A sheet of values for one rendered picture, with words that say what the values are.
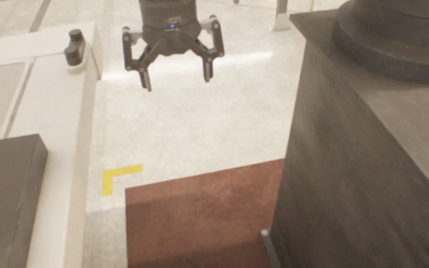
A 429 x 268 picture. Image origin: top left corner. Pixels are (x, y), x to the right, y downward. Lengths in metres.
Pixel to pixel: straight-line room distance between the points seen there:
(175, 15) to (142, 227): 1.08
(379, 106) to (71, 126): 0.47
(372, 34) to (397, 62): 0.06
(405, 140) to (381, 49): 0.16
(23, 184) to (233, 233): 1.00
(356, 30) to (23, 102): 0.59
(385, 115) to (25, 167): 0.48
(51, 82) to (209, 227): 0.89
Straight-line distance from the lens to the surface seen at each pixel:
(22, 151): 0.51
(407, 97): 0.53
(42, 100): 0.66
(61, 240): 0.45
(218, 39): 0.48
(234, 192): 1.44
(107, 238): 1.42
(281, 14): 2.53
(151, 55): 0.47
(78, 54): 0.69
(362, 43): 0.56
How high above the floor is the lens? 1.20
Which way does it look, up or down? 44 degrees down
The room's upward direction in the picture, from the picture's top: 2 degrees counter-clockwise
